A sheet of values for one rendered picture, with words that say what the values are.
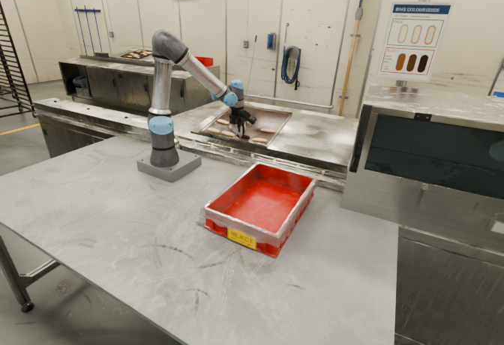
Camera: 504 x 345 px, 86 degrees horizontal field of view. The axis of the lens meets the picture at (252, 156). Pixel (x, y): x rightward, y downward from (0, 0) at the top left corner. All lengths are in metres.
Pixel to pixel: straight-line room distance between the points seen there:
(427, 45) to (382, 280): 1.48
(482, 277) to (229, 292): 1.04
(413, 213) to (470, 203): 0.19
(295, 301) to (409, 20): 1.72
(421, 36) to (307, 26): 3.31
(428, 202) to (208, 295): 0.89
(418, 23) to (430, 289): 1.47
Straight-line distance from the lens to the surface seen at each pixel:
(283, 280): 0.95
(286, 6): 5.31
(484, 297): 1.58
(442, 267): 1.47
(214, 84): 1.41
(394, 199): 1.27
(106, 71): 5.55
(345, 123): 1.99
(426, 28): 2.07
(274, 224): 1.14
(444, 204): 1.29
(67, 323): 2.06
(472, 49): 5.15
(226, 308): 0.88
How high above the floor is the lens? 1.55
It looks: 26 degrees down
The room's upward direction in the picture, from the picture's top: 3 degrees clockwise
